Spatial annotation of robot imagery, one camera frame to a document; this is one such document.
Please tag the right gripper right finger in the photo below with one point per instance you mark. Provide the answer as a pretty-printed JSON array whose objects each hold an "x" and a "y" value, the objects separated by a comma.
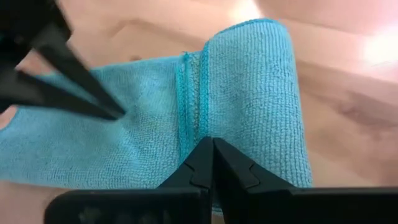
[{"x": 236, "y": 171}]

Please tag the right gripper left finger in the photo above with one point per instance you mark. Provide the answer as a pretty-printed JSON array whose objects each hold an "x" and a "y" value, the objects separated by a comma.
[{"x": 196, "y": 171}]

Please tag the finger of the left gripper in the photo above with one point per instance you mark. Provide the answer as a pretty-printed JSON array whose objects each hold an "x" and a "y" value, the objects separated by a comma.
[
  {"x": 84, "y": 77},
  {"x": 46, "y": 96}
]

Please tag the blue microfiber towel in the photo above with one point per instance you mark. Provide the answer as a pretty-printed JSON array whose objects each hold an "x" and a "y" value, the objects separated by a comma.
[{"x": 248, "y": 93}]

